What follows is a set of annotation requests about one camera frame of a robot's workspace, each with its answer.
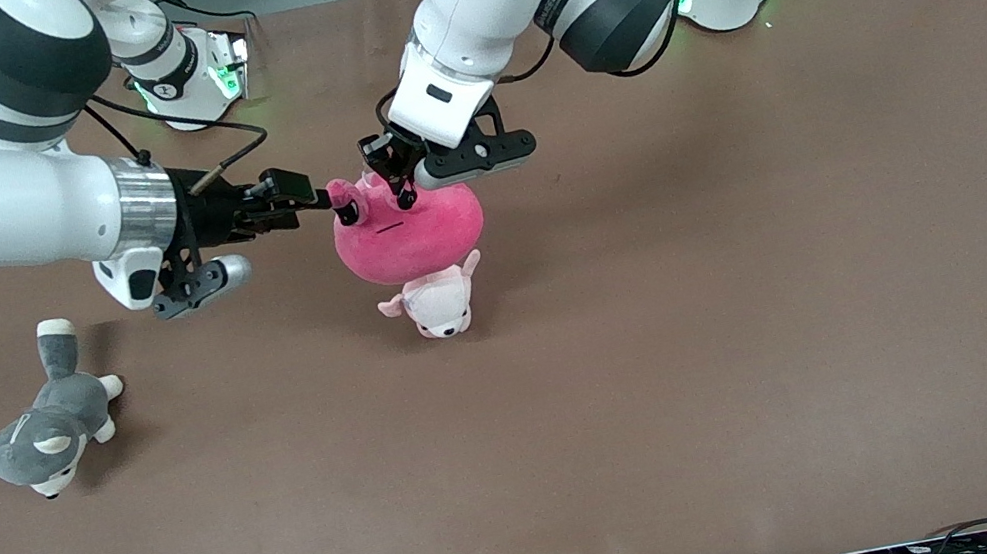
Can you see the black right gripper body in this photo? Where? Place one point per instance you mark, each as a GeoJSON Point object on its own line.
{"type": "Point", "coordinates": [211, 215]}

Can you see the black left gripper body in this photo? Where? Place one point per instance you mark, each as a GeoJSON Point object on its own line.
{"type": "Point", "coordinates": [384, 156]}

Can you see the round hot pink plush toy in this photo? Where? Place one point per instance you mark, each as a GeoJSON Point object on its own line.
{"type": "Point", "coordinates": [416, 240]}

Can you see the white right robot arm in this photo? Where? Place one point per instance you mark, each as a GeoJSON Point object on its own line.
{"type": "Point", "coordinates": [1, 191]}

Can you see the pale pink white plush puppy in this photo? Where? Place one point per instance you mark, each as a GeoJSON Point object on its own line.
{"type": "Point", "coordinates": [443, 306]}

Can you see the grey white husky plush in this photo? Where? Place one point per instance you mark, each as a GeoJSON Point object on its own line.
{"type": "Point", "coordinates": [45, 437]}

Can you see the brown table cover sheet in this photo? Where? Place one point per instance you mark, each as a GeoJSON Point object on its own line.
{"type": "Point", "coordinates": [684, 436]}

